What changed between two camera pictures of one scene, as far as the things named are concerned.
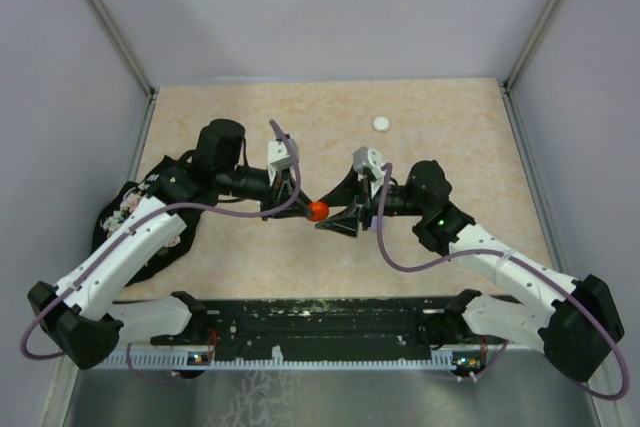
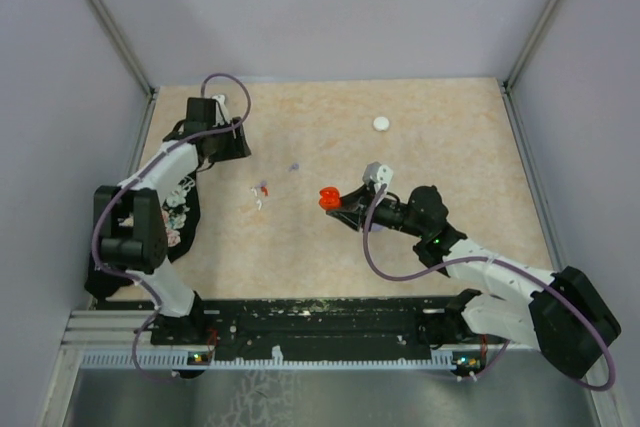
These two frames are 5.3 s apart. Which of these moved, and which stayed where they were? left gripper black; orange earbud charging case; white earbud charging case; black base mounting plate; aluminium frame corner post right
Moved: orange earbud charging case; left gripper black
Stayed: aluminium frame corner post right; white earbud charging case; black base mounting plate
